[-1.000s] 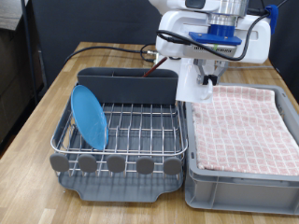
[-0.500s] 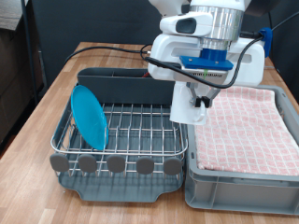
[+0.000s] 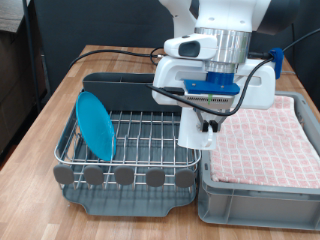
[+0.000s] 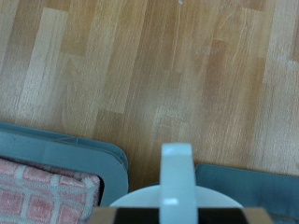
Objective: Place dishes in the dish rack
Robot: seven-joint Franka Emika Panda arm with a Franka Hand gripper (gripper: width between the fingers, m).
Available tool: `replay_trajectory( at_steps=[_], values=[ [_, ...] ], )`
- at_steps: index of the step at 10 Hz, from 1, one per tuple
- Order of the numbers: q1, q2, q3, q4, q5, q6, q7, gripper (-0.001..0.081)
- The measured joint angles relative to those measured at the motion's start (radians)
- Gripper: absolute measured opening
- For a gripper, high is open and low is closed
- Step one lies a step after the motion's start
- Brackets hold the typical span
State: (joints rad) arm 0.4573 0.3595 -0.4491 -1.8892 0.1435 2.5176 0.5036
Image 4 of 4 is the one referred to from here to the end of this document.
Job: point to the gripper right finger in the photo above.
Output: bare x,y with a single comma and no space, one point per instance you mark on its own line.
230,216

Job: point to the white mug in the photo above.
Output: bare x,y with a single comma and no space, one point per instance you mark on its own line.
177,174

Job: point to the pink checked dish cloth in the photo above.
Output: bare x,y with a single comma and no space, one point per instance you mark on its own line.
40,196

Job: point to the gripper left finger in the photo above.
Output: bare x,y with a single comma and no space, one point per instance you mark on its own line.
124,216

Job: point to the dark grey cutlery holder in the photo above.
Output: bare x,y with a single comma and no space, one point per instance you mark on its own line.
255,189

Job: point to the grey plastic crate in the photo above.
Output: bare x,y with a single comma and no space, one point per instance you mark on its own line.
62,155

